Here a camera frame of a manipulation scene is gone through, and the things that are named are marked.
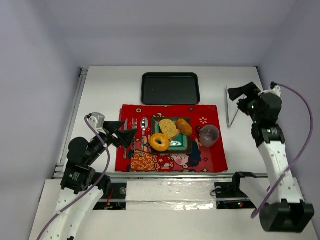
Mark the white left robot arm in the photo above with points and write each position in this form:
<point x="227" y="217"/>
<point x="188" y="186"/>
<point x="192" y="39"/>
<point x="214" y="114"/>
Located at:
<point x="85" y="180"/>

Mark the red patterned placemat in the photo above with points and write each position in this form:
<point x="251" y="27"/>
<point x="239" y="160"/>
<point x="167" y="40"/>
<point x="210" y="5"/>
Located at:
<point x="202" y="159"/>

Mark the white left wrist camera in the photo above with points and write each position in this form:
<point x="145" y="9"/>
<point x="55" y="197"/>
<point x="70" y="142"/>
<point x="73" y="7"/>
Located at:
<point x="96" y="120"/>

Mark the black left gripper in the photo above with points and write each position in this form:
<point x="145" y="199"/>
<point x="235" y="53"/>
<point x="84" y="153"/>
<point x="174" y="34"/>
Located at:
<point x="111" y="133"/>

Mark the metal serving tongs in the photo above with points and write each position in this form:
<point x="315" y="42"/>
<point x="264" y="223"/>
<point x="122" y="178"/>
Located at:
<point x="229" y="121"/>

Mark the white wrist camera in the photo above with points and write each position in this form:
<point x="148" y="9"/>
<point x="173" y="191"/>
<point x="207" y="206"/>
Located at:
<point x="274" y="89"/>
<point x="96" y="120"/>

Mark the glazed donut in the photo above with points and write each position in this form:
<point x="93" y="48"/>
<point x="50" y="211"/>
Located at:
<point x="159" y="142"/>

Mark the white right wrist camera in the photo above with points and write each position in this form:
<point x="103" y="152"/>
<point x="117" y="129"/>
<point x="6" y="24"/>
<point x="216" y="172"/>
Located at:
<point x="274" y="89"/>

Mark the teal square plate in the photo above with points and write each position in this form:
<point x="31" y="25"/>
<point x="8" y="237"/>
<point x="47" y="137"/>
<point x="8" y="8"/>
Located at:
<point x="182" y="144"/>

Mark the silver foil covered panel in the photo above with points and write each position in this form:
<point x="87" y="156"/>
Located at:
<point x="170" y="195"/>

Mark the patterned handle spoon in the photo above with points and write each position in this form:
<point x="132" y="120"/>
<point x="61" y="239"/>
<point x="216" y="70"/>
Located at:
<point x="144" y="126"/>

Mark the black baking tray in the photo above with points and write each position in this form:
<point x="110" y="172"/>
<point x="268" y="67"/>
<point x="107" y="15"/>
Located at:
<point x="170" y="88"/>

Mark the pale bread slice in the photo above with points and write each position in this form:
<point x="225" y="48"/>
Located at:
<point x="184" y="127"/>

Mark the aluminium frame rail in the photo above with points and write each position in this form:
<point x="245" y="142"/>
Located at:
<point x="105" y="89"/>

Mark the patterned handle fork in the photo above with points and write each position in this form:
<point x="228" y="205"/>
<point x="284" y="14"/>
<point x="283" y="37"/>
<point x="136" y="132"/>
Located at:
<point x="134" y="126"/>

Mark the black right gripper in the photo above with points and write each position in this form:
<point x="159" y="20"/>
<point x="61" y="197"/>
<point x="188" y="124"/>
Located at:
<point x="245" y="97"/>

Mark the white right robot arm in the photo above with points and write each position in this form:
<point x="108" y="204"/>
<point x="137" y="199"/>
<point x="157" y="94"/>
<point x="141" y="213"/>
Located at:
<point x="281" y="207"/>

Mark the patterned handle knife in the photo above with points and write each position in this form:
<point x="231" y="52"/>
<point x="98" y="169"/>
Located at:
<point x="125" y="150"/>

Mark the brown bread slice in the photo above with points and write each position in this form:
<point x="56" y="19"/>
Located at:
<point x="169" y="128"/>

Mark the lilac mug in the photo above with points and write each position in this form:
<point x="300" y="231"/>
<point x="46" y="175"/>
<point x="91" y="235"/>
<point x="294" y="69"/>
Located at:
<point x="208" y="135"/>

